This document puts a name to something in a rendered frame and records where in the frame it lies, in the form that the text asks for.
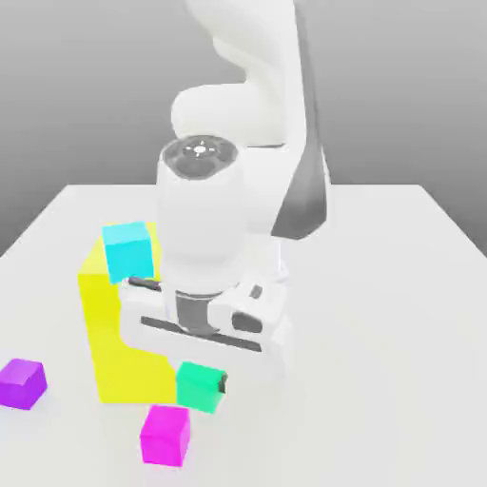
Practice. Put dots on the small cyan cube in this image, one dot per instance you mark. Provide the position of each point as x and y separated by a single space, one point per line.
127 251

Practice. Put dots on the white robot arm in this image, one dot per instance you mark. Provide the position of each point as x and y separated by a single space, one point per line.
201 228

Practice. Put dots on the small purple cube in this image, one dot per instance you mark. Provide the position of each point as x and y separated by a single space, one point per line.
21 384

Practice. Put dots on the small green cube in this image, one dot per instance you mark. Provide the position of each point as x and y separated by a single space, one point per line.
198 388

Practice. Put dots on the small magenta cube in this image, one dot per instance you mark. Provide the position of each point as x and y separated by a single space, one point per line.
163 437

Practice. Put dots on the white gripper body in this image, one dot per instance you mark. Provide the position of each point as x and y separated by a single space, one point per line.
152 327

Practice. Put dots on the large yellow box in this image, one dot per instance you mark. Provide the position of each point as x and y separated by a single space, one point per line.
114 342

